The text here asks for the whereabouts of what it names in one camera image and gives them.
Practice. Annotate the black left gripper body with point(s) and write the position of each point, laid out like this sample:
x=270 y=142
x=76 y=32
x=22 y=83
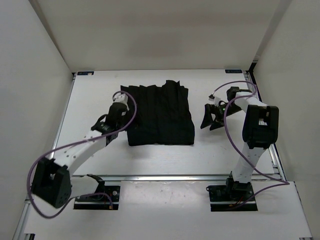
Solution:
x=122 y=123

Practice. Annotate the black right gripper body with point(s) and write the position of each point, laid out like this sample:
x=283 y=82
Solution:
x=219 y=111

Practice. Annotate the left blue label sticker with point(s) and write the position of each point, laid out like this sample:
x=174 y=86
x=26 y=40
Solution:
x=85 y=73

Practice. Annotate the right blue label sticker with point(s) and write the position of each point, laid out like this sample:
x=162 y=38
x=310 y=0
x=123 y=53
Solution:
x=233 y=71

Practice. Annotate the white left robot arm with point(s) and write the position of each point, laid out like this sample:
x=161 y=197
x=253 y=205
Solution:
x=53 y=180

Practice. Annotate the black pleated skirt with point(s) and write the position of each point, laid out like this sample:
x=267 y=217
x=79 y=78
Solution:
x=163 y=116

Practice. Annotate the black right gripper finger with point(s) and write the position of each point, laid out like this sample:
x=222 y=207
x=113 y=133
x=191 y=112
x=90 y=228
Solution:
x=216 y=125
x=207 y=118

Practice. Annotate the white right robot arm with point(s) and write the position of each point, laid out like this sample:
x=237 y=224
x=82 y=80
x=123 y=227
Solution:
x=260 y=130

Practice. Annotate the left aluminium frame rail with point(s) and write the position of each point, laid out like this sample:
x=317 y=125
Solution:
x=19 y=233

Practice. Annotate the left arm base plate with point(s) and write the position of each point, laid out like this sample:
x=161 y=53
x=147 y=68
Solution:
x=105 y=197

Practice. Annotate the blue label sticker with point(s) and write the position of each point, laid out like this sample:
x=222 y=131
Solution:
x=85 y=73
x=233 y=71

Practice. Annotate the front aluminium rail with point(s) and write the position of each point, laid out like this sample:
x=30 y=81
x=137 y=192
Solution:
x=163 y=178

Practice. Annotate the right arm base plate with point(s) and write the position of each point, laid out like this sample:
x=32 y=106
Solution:
x=232 y=197

